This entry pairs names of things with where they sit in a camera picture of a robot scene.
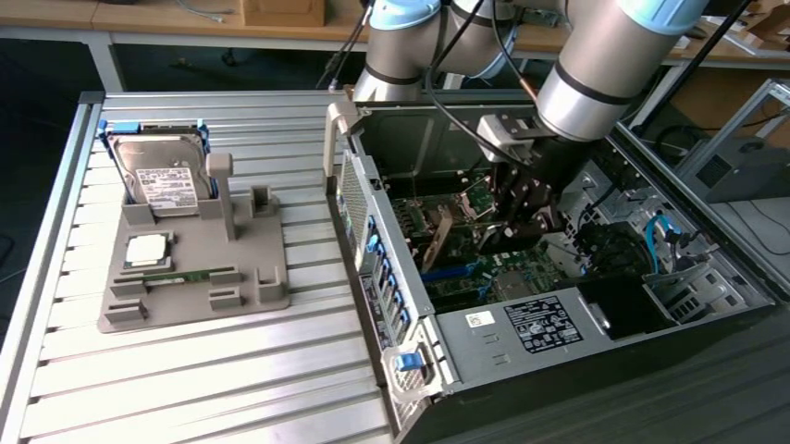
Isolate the grey power supply unit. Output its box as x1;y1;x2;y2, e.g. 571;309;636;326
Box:
435;286;613;385

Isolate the grey parts rack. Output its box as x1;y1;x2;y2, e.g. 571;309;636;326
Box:
96;152;293;335

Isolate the hard disk with blue bracket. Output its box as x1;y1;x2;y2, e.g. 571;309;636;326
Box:
98;118;215;218

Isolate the light grey coiled cable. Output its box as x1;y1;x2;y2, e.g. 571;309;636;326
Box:
175;0;239;22

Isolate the brown cardboard box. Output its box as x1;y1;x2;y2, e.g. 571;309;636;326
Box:
239;0;327;28

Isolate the black plastic shroud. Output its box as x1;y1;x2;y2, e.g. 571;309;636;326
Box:
577;272;674;341

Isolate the black cable with metal plug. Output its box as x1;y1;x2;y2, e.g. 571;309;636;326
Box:
318;0;375;92

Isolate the silver CPU chip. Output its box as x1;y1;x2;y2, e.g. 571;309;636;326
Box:
123;233;174;270

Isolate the metal socket cover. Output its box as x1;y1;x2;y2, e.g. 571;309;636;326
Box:
459;178;499;218

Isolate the green RAM stick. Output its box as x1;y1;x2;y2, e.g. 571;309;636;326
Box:
142;270;215;286

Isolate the aluminium profile frame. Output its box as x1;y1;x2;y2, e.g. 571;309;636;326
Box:
709;78;790;154

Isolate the silver chipset heatsink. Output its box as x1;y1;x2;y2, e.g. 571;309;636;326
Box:
497;272;535;300

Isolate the grey metal disk bay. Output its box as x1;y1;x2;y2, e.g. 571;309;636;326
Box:
641;258;752;325

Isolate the light blue wire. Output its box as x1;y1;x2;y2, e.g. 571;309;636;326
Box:
645;207;681;274

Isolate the long wooden desk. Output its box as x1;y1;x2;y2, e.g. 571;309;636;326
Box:
0;0;790;93

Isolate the CPU socket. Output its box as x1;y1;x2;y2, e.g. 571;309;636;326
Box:
419;193;477;230

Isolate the graphics card with metal bracket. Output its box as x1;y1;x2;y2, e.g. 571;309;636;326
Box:
422;203;549;275

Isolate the black camera cable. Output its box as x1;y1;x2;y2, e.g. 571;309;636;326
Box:
425;0;538;163

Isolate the brown cardboard piece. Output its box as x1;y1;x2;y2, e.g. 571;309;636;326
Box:
746;4;790;47

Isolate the open black PC case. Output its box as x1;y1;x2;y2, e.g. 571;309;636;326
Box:
323;89;790;444

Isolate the black power wire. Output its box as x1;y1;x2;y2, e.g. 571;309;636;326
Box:
664;224;721;272

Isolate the blue expansion slot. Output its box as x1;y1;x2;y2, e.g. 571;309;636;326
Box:
422;264;477;281

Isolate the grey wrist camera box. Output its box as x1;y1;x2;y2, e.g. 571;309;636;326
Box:
478;114;557;163

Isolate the grey computer tower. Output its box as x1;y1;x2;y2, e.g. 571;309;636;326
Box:
676;133;790;204

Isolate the silver perforated disk bay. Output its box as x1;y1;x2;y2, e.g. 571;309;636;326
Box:
554;138;662;223

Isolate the green motherboard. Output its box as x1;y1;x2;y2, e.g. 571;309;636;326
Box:
386;178;567;314

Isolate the black slanted pole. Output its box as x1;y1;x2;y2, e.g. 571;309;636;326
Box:
628;0;756;133

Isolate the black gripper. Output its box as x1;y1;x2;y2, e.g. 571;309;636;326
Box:
517;136;605;204

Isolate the black wire bundle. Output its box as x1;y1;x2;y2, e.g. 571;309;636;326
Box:
570;216;650;281

